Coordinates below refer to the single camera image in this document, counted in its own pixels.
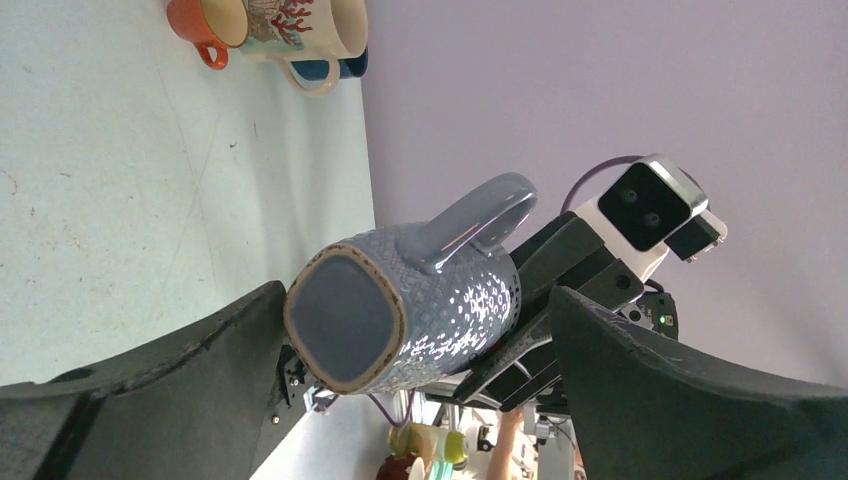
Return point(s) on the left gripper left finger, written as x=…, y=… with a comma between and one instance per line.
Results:
x=188, y=405

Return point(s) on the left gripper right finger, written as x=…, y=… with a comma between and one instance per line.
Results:
x=647, y=407

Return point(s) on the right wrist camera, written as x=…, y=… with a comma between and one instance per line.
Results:
x=652, y=209

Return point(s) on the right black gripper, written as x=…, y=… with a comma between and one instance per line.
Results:
x=562, y=267

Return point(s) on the small orange cup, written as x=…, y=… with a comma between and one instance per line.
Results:
x=213, y=27

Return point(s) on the seashell coral print mug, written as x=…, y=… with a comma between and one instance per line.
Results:
x=289, y=31

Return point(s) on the grey-blue small cup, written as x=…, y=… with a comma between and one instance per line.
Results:
x=402, y=306

